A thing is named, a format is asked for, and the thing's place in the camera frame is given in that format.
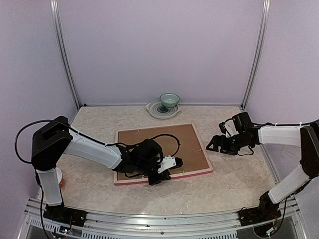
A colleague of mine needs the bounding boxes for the wooden picture frame red edge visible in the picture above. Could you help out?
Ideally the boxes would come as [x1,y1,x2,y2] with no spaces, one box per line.
[114,122,214,187]

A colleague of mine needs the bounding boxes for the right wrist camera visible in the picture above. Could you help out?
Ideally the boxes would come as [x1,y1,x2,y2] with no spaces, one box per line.
[219,122,233,138]

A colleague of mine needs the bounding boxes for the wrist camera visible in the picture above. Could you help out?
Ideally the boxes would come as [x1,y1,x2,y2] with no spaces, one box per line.
[219,122,233,138]
[158,156,183,174]

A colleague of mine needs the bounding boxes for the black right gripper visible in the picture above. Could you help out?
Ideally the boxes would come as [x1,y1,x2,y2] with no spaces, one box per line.
[207,132,251,155]

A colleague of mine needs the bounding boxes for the white bowl orange outside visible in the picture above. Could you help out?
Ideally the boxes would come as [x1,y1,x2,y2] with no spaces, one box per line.
[55,167,65,189]

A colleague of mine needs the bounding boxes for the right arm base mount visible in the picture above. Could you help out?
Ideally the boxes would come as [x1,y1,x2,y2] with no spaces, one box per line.
[238,191,282,227]

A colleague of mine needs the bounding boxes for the green ceramic bowl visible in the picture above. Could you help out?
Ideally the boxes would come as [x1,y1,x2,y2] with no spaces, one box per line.
[159,93,180,108]

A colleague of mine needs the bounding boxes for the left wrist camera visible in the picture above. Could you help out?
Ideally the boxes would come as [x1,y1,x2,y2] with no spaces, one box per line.
[158,156,183,174]

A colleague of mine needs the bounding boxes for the left aluminium corner post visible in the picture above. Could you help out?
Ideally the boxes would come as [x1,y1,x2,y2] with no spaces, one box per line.
[50,0,82,110]

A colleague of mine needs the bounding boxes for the right aluminium corner post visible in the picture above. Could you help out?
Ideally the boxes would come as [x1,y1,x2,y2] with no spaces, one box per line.
[241,0,271,110]

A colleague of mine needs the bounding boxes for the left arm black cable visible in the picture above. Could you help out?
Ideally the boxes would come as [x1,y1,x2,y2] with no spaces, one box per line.
[14,119,181,165]

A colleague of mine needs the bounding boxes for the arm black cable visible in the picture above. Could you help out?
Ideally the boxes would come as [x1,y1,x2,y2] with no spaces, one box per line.
[14,119,181,165]
[225,118,319,156]

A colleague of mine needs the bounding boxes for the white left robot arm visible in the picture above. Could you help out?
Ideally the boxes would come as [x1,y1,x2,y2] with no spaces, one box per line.
[31,117,176,222]

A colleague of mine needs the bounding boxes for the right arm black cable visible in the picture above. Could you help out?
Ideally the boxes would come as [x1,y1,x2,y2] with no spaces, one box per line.
[225,118,319,156]

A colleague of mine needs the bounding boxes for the aluminium corner post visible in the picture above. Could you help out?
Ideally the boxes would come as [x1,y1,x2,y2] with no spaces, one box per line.
[50,0,82,110]
[241,0,271,110]

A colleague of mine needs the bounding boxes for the white plate green rings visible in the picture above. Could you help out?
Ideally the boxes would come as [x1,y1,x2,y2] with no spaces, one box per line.
[145,99,182,120]

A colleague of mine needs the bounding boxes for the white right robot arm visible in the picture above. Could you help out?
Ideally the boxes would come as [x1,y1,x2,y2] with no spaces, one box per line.
[206,112,319,221]

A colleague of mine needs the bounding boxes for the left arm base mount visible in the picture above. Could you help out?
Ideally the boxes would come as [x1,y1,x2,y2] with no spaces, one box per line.
[43,195,88,227]

